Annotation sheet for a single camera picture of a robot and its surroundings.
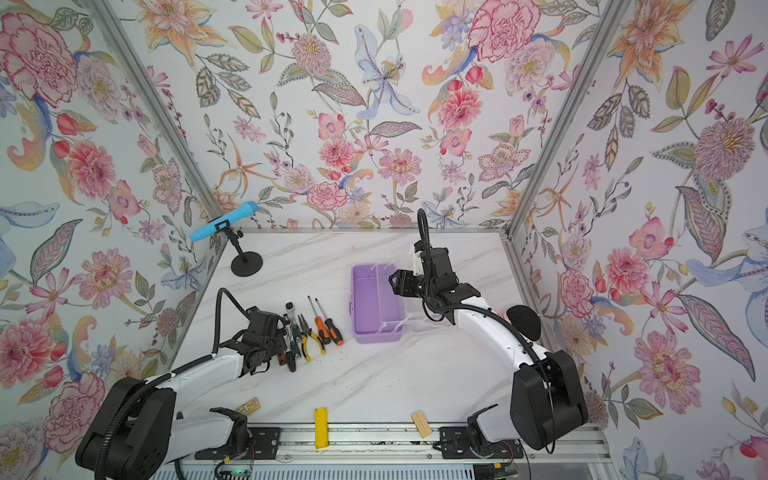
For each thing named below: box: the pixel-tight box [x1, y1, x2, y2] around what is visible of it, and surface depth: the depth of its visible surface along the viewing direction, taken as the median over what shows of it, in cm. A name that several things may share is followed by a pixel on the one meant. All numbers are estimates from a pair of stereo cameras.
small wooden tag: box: [236, 397, 261, 415], surface depth 80 cm
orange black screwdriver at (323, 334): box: [307, 295, 331, 345], surface depth 92 cm
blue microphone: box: [189, 201, 259, 243], surface depth 98 cm
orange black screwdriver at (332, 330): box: [314, 297, 345, 347], surface depth 94 cm
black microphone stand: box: [214, 219, 264, 277], surface depth 110 cm
